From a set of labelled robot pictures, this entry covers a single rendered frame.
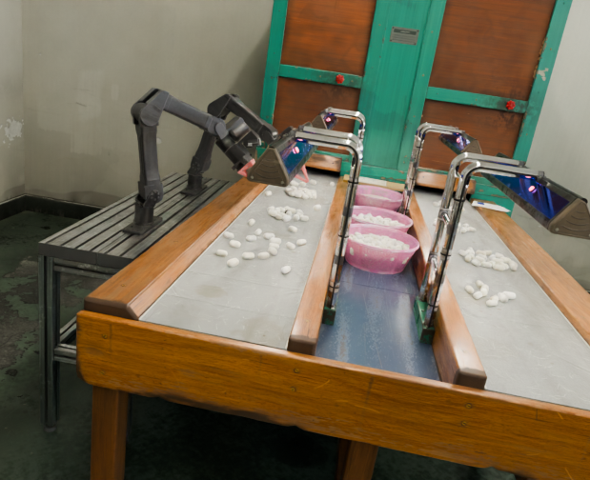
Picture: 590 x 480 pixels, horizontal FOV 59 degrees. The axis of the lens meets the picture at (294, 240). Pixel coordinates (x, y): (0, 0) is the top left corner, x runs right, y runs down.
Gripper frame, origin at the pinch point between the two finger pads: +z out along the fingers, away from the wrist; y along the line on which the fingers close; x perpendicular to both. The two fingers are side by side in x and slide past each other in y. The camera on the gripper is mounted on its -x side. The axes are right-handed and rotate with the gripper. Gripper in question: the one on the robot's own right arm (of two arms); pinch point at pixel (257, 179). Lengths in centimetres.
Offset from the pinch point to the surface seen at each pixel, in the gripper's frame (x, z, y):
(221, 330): 0, 17, -93
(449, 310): -33, 53, -67
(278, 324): -6, 25, -85
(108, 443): 41, 22, -92
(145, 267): 14, -2, -75
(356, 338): -13, 43, -72
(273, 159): -30, -1, -88
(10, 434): 104, 9, -54
